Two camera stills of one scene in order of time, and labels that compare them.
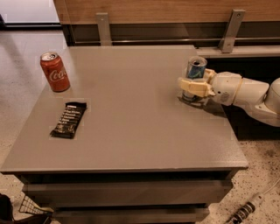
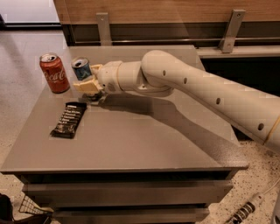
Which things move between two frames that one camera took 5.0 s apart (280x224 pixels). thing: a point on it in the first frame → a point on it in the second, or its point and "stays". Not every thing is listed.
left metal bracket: x=103 y=23 stays
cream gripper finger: x=209 y=74 → x=96 y=67
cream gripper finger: x=195 y=88 → x=88 y=87
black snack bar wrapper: x=69 y=122 stays
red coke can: x=55 y=71 stays
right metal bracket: x=227 y=40 stays
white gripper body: x=227 y=87 → x=108 y=76
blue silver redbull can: x=196 y=66 → x=81 y=67
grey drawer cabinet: x=139 y=155 stays
